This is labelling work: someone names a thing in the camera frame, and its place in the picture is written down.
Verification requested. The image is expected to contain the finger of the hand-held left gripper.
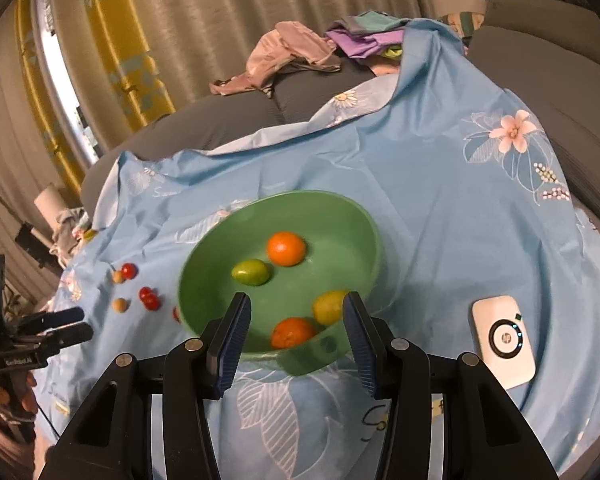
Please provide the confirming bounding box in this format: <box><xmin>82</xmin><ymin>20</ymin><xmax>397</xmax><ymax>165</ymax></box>
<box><xmin>10</xmin><ymin>306</ymin><xmax>86</xmax><ymax>333</ymax></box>
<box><xmin>30</xmin><ymin>322</ymin><xmax>95</xmax><ymax>350</ymax></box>

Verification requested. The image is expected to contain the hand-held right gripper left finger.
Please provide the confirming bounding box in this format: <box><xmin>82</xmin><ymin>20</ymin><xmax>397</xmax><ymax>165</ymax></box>
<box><xmin>37</xmin><ymin>291</ymin><xmax>253</xmax><ymax>480</ymax></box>

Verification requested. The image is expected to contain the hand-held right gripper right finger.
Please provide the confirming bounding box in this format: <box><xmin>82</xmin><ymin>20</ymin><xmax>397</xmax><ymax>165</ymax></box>
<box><xmin>342</xmin><ymin>290</ymin><xmax>561</xmax><ymax>480</ymax></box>

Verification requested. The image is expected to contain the green bowl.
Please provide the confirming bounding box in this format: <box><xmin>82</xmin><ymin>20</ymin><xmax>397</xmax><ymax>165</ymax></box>
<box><xmin>176</xmin><ymin>190</ymin><xmax>385</xmax><ymax>376</ymax></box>

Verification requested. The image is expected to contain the person's left hand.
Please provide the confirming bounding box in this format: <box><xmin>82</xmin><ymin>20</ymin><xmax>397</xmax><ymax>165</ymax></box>
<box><xmin>0</xmin><ymin>372</ymin><xmax>40</xmax><ymax>443</ymax></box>

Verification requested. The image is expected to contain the yellow-green tomato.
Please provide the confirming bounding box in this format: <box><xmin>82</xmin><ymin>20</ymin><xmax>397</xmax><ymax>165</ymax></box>
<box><xmin>312</xmin><ymin>290</ymin><xmax>351</xmax><ymax>325</ymax></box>

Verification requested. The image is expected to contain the orange tomato lower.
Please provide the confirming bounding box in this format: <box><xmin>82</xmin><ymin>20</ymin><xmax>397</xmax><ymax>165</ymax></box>
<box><xmin>271</xmin><ymin>317</ymin><xmax>316</xmax><ymax>350</ymax></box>

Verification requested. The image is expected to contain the orange tomato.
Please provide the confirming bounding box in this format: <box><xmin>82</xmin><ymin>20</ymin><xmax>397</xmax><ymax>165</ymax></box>
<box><xmin>271</xmin><ymin>317</ymin><xmax>316</xmax><ymax>350</ymax></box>
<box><xmin>267</xmin><ymin>231</ymin><xmax>307</xmax><ymax>267</ymax></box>

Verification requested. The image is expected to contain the crumpled light cloth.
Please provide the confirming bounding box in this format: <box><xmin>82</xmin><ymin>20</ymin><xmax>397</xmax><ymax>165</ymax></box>
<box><xmin>50</xmin><ymin>210</ymin><xmax>90</xmax><ymax>261</ymax></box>

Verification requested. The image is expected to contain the green tomato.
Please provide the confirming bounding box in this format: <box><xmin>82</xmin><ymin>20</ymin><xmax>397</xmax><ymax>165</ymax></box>
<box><xmin>231</xmin><ymin>259</ymin><xmax>271</xmax><ymax>287</ymax></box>

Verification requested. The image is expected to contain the black stand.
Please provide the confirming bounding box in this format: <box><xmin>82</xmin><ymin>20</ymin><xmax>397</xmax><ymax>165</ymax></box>
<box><xmin>0</xmin><ymin>170</ymin><xmax>61</xmax><ymax>271</ymax></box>

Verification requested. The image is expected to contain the white paper roll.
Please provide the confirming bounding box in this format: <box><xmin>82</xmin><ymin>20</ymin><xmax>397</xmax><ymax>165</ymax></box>
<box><xmin>34</xmin><ymin>183</ymin><xmax>68</xmax><ymax>226</ymax></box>

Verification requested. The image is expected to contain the white portable device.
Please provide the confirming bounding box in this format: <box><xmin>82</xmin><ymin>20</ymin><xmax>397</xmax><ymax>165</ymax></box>
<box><xmin>471</xmin><ymin>295</ymin><xmax>537</xmax><ymax>390</ymax></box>

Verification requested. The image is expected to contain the blue floral bed sheet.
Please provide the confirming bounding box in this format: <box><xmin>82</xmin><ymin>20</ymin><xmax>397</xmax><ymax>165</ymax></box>
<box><xmin>45</xmin><ymin>18</ymin><xmax>600</xmax><ymax>480</ymax></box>

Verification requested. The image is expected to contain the grey pleated curtain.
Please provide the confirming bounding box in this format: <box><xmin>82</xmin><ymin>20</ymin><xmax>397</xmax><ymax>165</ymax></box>
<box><xmin>47</xmin><ymin>0</ymin><xmax>435</xmax><ymax>111</ymax></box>
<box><xmin>0</xmin><ymin>20</ymin><xmax>88</xmax><ymax>306</ymax></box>

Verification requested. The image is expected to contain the grey sofa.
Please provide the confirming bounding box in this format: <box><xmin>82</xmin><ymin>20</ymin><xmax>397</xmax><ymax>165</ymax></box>
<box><xmin>80</xmin><ymin>0</ymin><xmax>600</xmax><ymax>480</ymax></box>

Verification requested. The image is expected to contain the yellow patterned curtain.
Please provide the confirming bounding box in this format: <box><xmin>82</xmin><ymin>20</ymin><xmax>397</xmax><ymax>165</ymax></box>
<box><xmin>15</xmin><ymin>0</ymin><xmax>176</xmax><ymax>196</ymax></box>

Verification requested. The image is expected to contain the pink garment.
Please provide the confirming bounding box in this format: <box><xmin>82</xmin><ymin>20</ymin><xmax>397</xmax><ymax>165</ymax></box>
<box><xmin>210</xmin><ymin>21</ymin><xmax>342</xmax><ymax>98</ymax></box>

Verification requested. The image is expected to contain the purple garment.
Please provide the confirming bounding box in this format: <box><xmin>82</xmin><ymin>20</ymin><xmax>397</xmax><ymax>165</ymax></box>
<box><xmin>326</xmin><ymin>27</ymin><xmax>406</xmax><ymax>61</ymax></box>

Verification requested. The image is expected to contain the teal garment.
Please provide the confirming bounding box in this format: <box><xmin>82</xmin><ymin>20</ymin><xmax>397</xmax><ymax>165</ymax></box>
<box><xmin>332</xmin><ymin>11</ymin><xmax>412</xmax><ymax>36</ymax></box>

